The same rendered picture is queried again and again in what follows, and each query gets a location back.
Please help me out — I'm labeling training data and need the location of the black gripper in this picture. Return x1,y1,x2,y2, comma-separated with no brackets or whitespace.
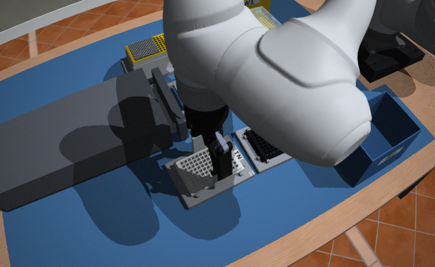
183,104,233,188

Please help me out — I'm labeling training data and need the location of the grey drawer with white handle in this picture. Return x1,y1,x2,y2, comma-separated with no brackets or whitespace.
0,67,189,212

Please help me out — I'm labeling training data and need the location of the blue bench mat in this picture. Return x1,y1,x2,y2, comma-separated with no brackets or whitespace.
0,19,435,267

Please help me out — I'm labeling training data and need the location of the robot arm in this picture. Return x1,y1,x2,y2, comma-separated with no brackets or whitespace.
162,0,435,167

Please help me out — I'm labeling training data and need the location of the blue open-top bin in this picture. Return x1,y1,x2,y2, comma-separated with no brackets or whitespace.
336,91,422,188

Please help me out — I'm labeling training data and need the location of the yellow open-top bin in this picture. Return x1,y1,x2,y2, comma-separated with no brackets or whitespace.
244,0,271,12

